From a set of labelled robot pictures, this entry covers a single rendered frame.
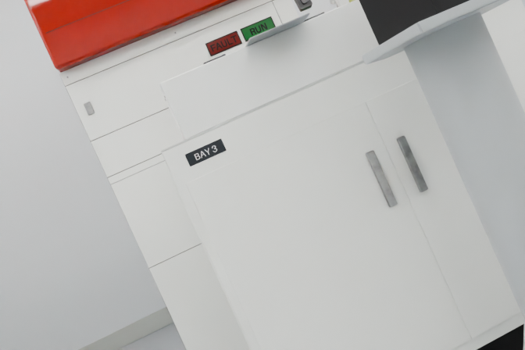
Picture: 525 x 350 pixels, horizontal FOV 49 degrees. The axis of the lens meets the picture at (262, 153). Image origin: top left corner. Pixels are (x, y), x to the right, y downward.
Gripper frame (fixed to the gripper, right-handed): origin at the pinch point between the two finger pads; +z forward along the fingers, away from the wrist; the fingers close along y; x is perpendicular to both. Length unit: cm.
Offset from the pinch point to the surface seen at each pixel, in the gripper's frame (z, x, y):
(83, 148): -54, -88, -199
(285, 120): 25.1, -17.1, -0.5
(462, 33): 30.5, 14.3, 29.0
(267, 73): 13.6, -16.3, 1.9
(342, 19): 9.3, 5.5, 2.8
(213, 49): -20, -17, -55
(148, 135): -2, -48, -58
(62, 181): -41, -107, -202
